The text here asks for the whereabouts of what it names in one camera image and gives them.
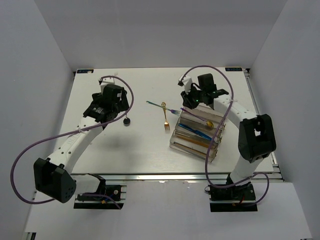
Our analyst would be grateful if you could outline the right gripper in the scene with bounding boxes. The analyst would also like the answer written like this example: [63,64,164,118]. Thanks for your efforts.
[180,85,205,110]

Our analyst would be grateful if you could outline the black spoon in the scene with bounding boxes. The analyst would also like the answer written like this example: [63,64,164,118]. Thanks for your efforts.
[123,115,131,127]

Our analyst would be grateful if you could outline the purple gold spoon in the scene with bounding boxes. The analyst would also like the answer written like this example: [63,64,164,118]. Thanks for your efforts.
[180,107,214,128]

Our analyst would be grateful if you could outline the blue knife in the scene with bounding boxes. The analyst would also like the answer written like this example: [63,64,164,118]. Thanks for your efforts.
[178,123,212,141]

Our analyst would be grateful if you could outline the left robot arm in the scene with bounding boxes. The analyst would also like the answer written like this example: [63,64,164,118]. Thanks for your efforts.
[33,84,129,203]

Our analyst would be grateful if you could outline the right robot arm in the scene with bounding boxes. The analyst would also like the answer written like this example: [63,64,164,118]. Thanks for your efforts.
[178,73,276,200]

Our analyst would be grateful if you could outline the right blue table label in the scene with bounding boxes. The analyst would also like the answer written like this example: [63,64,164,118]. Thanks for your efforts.
[225,67,243,72]

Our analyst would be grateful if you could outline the blue table label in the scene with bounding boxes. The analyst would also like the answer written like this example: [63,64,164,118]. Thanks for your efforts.
[225,67,243,72]
[76,69,94,74]

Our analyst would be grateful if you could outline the rainbow fork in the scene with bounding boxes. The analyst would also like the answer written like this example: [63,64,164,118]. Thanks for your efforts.
[146,101,181,116]

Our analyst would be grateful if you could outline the clear tiered utensil organizer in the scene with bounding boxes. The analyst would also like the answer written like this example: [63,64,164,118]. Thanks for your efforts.
[169,105,225,163]

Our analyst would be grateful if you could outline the left blue table label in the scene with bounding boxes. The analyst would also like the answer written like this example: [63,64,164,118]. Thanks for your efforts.
[76,69,94,74]

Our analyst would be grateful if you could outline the gold ornate fork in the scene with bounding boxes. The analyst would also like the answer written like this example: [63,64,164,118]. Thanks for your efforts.
[161,102,170,131]

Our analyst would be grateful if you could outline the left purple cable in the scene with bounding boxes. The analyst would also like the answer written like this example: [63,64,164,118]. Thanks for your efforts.
[10,75,137,210]

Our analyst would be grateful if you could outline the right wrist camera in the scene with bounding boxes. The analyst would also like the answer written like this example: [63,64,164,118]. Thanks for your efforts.
[178,75,193,89]

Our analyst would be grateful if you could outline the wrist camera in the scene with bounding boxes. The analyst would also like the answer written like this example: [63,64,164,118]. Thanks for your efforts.
[178,75,193,89]
[98,76,115,87]

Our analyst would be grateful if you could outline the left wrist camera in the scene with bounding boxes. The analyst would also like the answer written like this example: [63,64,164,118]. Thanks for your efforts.
[98,76,115,87]

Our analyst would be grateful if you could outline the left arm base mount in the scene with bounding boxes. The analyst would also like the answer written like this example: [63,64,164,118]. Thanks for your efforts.
[73,182,127,210]

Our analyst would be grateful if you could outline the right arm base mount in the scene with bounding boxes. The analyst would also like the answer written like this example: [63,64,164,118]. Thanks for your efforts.
[204,182,258,213]

